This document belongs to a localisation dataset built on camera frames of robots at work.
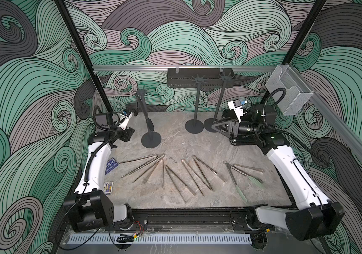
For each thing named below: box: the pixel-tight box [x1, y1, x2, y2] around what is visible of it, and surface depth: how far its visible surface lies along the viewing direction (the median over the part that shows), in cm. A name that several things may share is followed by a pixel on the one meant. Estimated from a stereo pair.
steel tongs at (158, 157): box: [118, 153, 166, 179], surface depth 96 cm
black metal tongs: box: [133, 91, 155, 132], surface depth 83 cm
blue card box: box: [104, 157, 119, 176], surface depth 93 cm
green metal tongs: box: [222, 160, 265, 204], surface depth 87 cm
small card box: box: [103, 181, 114, 196], surface depth 84 cm
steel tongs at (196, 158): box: [192, 155, 227, 193], surface depth 90 cm
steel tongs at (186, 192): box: [164, 164, 196, 204], surface depth 85 cm
